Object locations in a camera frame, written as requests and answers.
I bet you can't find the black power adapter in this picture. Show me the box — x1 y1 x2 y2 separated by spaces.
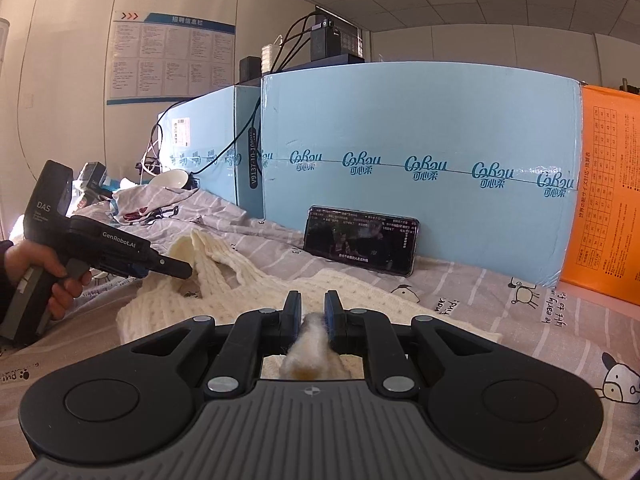
309 16 337 62

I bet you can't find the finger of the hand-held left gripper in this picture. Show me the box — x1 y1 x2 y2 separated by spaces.
125 254 194 281

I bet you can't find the white knit sweater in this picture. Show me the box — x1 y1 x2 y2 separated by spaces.
116 227 504 382

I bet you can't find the small black box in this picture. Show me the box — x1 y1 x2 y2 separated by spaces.
238 56 262 84

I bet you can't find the white bowl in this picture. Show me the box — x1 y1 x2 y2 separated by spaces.
149 169 194 192

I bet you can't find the dark blue flat box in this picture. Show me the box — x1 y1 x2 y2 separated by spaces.
272 52 366 74

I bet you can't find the person's left hand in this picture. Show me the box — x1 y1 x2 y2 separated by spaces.
2 238 94 321

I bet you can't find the dark device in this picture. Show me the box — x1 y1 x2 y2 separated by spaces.
74 161 110 207

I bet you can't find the large light blue cardboard box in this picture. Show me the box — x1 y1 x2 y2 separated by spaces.
260 61 586 287

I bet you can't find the orange cardboard box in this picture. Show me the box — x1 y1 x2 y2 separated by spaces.
558 82 640 307

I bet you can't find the black vented device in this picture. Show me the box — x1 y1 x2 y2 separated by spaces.
332 22 364 59

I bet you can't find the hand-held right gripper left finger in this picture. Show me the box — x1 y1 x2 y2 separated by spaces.
119 291 303 399

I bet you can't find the black smartphone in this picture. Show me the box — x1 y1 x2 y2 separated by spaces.
303 205 420 278

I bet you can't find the grey printed cloth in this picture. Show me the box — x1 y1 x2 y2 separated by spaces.
109 182 202 225

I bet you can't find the wall poster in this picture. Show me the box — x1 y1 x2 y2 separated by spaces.
106 10 236 106

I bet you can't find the white cable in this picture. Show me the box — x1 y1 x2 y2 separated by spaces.
138 122 166 178

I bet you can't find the black cable with label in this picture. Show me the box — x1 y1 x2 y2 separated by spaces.
189 14 321 197

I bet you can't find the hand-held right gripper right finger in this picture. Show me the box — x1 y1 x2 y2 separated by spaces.
324 290 507 399

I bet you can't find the small light blue cardboard box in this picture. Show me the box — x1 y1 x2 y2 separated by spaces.
156 84 265 221

